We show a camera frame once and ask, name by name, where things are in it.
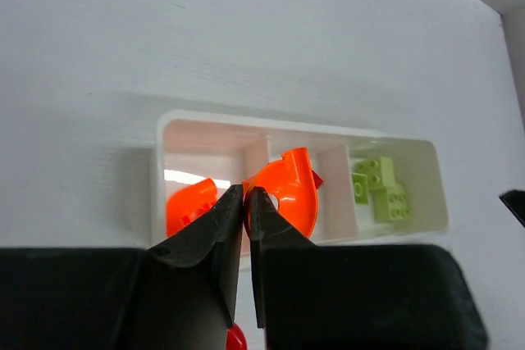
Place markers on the small lime green lego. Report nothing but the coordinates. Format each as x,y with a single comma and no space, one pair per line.
360,187

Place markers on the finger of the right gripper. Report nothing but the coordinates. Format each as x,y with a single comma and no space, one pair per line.
514,200

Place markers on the red slope lego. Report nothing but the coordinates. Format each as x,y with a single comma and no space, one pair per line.
318,181

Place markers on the orange round lego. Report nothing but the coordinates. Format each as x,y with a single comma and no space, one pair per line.
188,204
290,180

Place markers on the large lime green lego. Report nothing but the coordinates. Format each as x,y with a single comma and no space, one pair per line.
391,204

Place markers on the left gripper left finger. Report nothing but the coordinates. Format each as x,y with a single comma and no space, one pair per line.
178,294

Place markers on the white three-compartment tray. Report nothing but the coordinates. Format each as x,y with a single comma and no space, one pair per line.
336,185

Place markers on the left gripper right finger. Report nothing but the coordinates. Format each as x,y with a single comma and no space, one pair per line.
379,296

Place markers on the lime green tall lego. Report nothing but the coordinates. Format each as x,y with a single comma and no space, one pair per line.
379,172

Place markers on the dark red lego cluster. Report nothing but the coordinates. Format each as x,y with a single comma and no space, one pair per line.
235,339

